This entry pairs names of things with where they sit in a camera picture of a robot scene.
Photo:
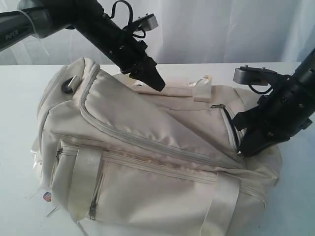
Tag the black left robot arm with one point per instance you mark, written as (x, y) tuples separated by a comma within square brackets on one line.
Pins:
[(52, 16)]

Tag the cream duffel bag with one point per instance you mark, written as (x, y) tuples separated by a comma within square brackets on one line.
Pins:
[(167, 162)]

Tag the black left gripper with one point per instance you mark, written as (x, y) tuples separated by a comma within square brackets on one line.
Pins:
[(121, 48)]

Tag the white zip tie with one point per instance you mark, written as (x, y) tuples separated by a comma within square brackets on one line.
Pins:
[(35, 34)]

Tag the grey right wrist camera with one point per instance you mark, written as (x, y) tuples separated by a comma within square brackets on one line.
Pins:
[(245, 75)]

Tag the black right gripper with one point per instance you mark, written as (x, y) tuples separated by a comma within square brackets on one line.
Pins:
[(282, 114)]

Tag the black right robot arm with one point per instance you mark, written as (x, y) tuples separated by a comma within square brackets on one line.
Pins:
[(307, 66)]

